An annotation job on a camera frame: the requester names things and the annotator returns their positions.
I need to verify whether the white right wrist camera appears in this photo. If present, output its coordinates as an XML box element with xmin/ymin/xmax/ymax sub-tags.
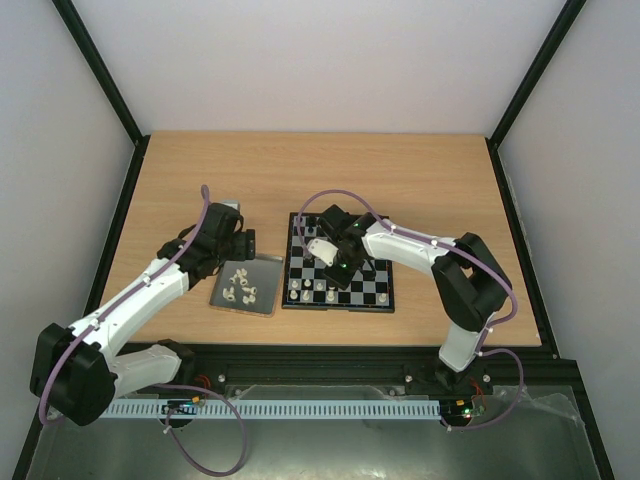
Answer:
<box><xmin>307</xmin><ymin>238</ymin><xmax>338</xmax><ymax>266</ymax></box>

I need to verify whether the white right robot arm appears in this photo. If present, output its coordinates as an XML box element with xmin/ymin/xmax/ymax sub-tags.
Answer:
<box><xmin>306</xmin><ymin>205</ymin><xmax>514</xmax><ymax>392</ymax></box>

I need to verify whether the dark cork-edged tray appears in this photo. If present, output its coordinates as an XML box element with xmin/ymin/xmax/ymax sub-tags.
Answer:
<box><xmin>209</xmin><ymin>254</ymin><xmax>284</xmax><ymax>317</ymax></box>

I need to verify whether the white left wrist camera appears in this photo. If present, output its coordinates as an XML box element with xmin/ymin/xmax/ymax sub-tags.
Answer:
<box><xmin>219</xmin><ymin>200</ymin><xmax>240</xmax><ymax>211</ymax></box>

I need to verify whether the light blue cable duct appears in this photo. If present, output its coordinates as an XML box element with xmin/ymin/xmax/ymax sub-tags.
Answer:
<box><xmin>101</xmin><ymin>398</ymin><xmax>441</xmax><ymax>421</ymax></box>

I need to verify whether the black white chess board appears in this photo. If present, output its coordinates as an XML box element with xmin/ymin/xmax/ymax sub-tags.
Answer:
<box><xmin>282</xmin><ymin>206</ymin><xmax>395</xmax><ymax>313</ymax></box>

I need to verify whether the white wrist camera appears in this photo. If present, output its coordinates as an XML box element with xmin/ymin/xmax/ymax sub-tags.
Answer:
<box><xmin>307</xmin><ymin>238</ymin><xmax>338</xmax><ymax>266</ymax></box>
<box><xmin>219</xmin><ymin>200</ymin><xmax>240</xmax><ymax>211</ymax></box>

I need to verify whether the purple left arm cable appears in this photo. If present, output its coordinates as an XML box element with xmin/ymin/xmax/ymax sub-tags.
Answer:
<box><xmin>38</xmin><ymin>184</ymin><xmax>248</xmax><ymax>475</ymax></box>

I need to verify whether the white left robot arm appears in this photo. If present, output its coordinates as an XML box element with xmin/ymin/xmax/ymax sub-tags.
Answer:
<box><xmin>30</xmin><ymin>201</ymin><xmax>255</xmax><ymax>426</ymax></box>

